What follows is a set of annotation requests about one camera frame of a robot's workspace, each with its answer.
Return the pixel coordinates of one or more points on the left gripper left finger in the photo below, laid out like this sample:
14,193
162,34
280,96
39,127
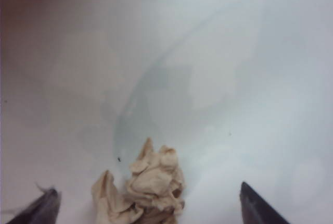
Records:
44,208

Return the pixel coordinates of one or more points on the wide brown paper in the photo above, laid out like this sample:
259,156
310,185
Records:
153,177

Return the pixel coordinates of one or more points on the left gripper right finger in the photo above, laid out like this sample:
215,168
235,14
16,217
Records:
255,208

